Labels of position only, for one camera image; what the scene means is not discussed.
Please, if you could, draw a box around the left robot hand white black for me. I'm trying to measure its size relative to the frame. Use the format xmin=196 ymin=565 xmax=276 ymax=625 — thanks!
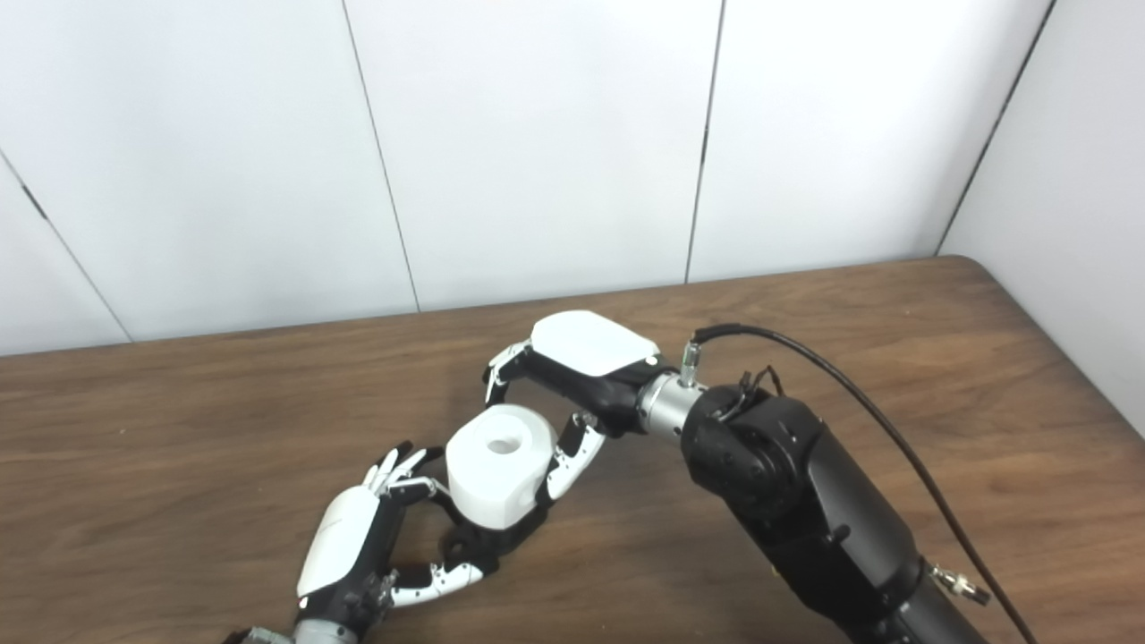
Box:
xmin=293 ymin=441 xmax=489 ymax=644

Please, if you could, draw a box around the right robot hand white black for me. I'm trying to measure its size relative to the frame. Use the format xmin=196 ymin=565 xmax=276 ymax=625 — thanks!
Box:
xmin=483 ymin=309 xmax=708 ymax=502

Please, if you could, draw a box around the round white plastic piece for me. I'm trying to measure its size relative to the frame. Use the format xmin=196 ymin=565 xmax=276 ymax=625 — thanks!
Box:
xmin=445 ymin=403 xmax=561 ymax=531

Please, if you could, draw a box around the black plastic holder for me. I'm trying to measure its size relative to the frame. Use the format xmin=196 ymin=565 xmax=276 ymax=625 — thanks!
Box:
xmin=444 ymin=496 xmax=556 ymax=575

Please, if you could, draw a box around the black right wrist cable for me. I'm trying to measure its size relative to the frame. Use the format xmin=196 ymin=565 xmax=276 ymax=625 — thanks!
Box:
xmin=679 ymin=323 xmax=1040 ymax=644

